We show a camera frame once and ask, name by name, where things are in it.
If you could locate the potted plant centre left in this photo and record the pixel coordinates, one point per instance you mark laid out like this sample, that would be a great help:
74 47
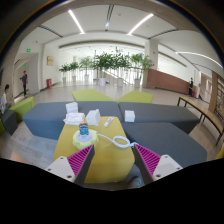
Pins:
101 64

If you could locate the potted plant centre right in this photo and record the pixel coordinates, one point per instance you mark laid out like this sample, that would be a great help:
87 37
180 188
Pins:
121 62

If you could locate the dark grey seat left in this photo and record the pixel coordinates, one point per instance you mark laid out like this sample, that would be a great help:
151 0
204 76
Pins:
9 121

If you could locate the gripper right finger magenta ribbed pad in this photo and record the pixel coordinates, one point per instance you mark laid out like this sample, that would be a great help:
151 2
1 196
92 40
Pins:
153 166

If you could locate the grey sofa right section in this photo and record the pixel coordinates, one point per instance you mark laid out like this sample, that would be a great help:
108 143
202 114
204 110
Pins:
181 117

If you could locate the wooden bench black legs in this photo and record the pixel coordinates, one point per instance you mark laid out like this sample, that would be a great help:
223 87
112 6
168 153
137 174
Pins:
204 114

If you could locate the potted plant far left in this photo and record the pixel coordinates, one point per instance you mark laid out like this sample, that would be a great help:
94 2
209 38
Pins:
64 69

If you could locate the yellow-green ottoman table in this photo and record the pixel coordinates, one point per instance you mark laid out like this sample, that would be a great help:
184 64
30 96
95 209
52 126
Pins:
110 163

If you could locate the yellow round charging dock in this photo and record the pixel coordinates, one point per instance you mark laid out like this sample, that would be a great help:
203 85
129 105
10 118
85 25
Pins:
81 141

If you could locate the seated person white shirt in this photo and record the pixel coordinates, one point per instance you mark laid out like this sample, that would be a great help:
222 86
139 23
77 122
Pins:
4 103

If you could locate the green sofa section left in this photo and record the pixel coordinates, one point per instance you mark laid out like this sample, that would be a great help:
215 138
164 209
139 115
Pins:
89 95

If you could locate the grey sofa front section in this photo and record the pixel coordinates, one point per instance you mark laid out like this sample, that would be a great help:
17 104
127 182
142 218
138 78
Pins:
165 138

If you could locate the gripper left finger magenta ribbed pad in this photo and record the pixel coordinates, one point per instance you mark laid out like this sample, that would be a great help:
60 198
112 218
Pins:
75 167

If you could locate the small blue-labelled bottle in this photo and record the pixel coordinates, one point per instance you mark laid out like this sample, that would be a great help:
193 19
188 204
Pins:
83 128

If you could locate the potted plant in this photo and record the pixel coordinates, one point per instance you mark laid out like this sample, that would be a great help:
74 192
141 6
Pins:
121 62
101 64
140 63
64 69

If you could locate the green sofa section right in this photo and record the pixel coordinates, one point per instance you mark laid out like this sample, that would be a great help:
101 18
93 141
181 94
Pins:
136 97

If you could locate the white tissue box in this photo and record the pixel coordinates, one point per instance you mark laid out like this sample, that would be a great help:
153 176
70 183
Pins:
93 117

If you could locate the white folded stack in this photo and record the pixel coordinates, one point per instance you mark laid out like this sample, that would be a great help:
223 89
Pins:
72 107

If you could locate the red bin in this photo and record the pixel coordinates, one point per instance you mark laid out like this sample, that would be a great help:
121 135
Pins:
49 83

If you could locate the person in black right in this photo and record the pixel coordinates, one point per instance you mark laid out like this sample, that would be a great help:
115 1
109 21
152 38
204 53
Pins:
190 86

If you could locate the green seat far left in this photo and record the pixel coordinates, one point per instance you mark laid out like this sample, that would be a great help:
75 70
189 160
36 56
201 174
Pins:
22 108

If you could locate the crumpled white tissue pack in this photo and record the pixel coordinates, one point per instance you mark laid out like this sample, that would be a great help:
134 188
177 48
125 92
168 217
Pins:
74 118

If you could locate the green sofa section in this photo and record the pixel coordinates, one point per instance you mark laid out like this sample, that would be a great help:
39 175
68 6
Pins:
89 95
136 97

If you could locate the standing person purple shirt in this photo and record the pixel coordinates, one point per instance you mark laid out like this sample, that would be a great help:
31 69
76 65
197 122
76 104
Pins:
24 82

